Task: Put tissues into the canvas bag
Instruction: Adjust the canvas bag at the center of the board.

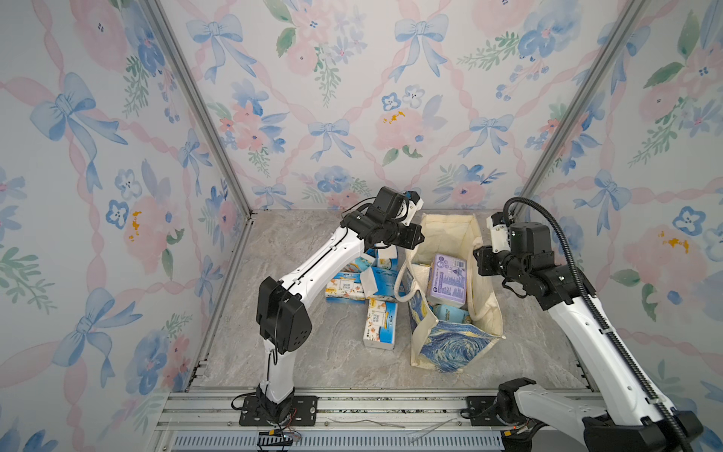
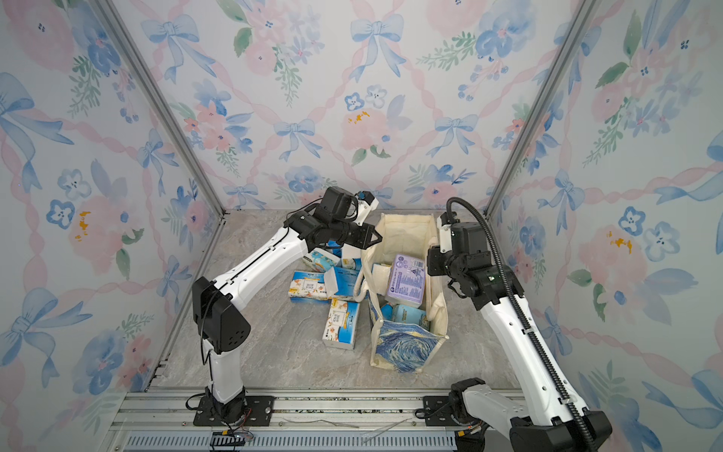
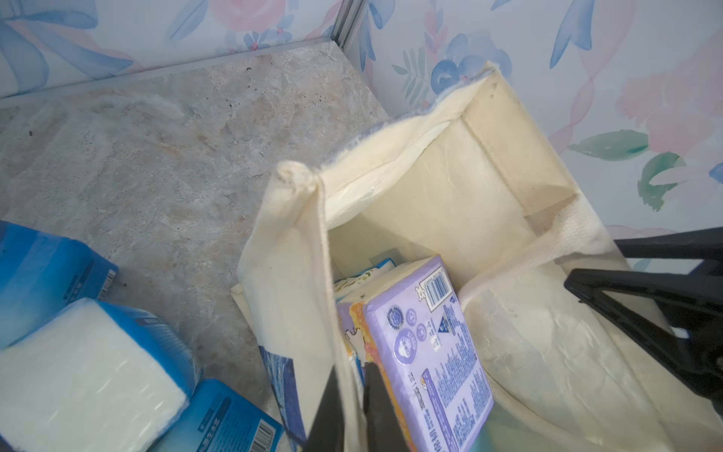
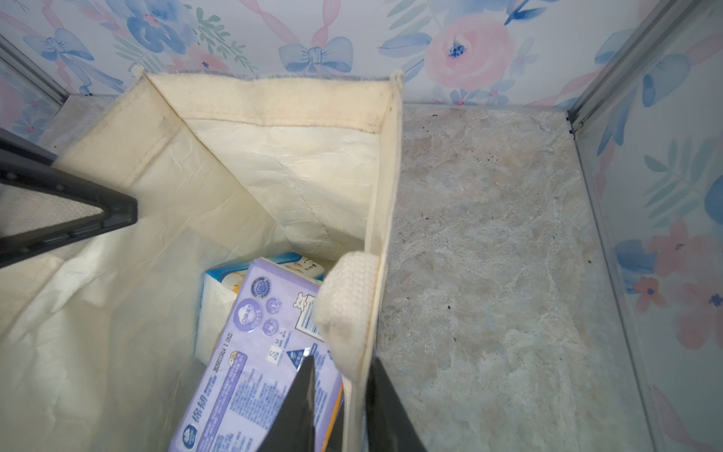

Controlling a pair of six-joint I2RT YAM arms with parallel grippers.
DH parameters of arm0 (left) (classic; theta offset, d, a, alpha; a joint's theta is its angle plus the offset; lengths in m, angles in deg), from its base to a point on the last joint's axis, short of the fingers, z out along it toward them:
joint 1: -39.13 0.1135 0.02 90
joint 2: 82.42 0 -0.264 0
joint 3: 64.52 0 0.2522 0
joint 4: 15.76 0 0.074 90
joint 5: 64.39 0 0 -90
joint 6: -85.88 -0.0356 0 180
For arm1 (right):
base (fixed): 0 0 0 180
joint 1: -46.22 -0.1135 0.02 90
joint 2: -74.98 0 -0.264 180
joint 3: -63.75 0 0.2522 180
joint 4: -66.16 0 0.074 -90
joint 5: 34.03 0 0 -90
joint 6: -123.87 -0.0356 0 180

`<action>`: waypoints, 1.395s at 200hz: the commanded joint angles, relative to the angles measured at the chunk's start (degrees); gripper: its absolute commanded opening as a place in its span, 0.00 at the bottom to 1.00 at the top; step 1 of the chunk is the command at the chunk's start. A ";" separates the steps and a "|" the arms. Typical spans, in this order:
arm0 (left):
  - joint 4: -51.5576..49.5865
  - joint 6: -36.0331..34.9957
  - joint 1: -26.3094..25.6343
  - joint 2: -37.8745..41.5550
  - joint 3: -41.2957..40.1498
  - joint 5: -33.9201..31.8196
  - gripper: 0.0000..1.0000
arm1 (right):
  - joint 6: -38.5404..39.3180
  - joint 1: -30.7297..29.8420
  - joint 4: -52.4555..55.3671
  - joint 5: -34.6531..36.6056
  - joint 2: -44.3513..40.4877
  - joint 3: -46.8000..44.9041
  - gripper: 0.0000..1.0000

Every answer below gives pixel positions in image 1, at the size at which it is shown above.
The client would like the purple tissue pack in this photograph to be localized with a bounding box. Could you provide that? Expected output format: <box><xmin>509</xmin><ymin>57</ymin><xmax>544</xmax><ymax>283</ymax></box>
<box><xmin>427</xmin><ymin>253</ymin><xmax>467</xmax><ymax>308</ymax></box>

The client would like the light blue tissue pack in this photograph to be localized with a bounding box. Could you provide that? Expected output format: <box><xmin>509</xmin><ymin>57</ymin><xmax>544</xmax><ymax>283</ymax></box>
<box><xmin>433</xmin><ymin>304</ymin><xmax>472</xmax><ymax>324</ymax></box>

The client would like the cream canvas tote bag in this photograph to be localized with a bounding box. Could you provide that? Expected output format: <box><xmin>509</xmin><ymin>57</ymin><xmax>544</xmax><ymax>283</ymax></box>
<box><xmin>395</xmin><ymin>214</ymin><xmax>504</xmax><ymax>373</ymax></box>

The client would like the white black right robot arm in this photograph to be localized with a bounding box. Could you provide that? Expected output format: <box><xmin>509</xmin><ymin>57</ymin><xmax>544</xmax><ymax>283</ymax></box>
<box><xmin>474</xmin><ymin>214</ymin><xmax>704</xmax><ymax>451</ymax></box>

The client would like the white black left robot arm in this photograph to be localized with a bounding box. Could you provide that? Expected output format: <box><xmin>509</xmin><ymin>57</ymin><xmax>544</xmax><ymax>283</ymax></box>
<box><xmin>256</xmin><ymin>186</ymin><xmax>424</xmax><ymax>411</ymax></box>

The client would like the blue tissue pack near bag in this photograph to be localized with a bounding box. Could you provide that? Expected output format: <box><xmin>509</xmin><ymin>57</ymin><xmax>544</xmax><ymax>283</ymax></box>
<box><xmin>360</xmin><ymin>267</ymin><xmax>398</xmax><ymax>302</ymax></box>

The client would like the blue white tissue pack back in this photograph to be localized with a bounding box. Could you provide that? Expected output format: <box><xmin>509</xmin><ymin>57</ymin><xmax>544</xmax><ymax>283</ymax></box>
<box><xmin>375</xmin><ymin>246</ymin><xmax>398</xmax><ymax>271</ymax></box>

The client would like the teal tissue pack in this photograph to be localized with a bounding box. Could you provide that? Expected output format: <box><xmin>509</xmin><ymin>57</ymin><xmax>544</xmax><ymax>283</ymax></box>
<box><xmin>343</xmin><ymin>253</ymin><xmax>376</xmax><ymax>273</ymax></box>

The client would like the blue cartoon tissue pack centre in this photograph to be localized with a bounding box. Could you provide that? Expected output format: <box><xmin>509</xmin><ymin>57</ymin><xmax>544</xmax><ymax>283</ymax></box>
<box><xmin>325</xmin><ymin>272</ymin><xmax>366</xmax><ymax>303</ymax></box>

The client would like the blue cartoon tissue pack front-right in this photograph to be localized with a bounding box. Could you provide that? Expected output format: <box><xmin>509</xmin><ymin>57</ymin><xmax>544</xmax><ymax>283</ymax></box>
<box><xmin>363</xmin><ymin>299</ymin><xmax>397</xmax><ymax>350</ymax></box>

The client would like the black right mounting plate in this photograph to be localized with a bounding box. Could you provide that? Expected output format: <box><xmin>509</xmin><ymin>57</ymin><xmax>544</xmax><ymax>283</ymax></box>
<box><xmin>461</xmin><ymin>395</ymin><xmax>502</xmax><ymax>427</ymax></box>

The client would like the black mounting plate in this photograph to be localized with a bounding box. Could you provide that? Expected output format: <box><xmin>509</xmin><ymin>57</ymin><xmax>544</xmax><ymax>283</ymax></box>
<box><xmin>461</xmin><ymin>395</ymin><xmax>502</xmax><ymax>427</ymax></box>
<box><xmin>232</xmin><ymin>395</ymin><xmax>319</xmax><ymax>428</ymax></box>

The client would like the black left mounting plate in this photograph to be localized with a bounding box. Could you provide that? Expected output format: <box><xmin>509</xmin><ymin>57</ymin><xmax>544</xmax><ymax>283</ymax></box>
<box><xmin>232</xmin><ymin>395</ymin><xmax>319</xmax><ymax>428</ymax></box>

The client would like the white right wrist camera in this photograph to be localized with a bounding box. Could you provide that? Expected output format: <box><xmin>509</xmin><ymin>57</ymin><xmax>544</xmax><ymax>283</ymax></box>
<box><xmin>487</xmin><ymin>212</ymin><xmax>510</xmax><ymax>253</ymax></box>

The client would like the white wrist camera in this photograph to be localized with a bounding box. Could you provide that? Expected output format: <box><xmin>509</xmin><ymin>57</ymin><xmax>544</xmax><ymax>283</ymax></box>
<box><xmin>487</xmin><ymin>212</ymin><xmax>510</xmax><ymax>253</ymax></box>
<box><xmin>402</xmin><ymin>190</ymin><xmax>424</xmax><ymax>225</ymax></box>

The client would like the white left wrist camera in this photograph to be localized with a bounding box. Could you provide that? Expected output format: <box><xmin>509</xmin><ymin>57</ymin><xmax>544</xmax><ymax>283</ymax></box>
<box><xmin>402</xmin><ymin>190</ymin><xmax>424</xmax><ymax>225</ymax></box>

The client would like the right aluminium corner post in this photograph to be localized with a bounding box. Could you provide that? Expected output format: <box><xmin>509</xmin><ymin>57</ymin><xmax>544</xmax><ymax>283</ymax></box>
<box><xmin>520</xmin><ymin>0</ymin><xmax>650</xmax><ymax>198</ymax></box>

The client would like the aluminium corner post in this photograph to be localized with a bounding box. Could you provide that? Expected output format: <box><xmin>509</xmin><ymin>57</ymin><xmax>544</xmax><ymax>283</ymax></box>
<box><xmin>520</xmin><ymin>0</ymin><xmax>650</xmax><ymax>198</ymax></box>
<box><xmin>139</xmin><ymin>0</ymin><xmax>252</xmax><ymax>218</ymax></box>

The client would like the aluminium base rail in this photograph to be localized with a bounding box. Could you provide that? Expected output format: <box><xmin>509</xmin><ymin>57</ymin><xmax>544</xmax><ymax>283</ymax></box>
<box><xmin>143</xmin><ymin>387</ymin><xmax>622</xmax><ymax>452</ymax></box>

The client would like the left aluminium corner post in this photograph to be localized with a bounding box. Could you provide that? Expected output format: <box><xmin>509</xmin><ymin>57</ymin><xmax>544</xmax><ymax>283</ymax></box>
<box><xmin>139</xmin><ymin>0</ymin><xmax>252</xmax><ymax>218</ymax></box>

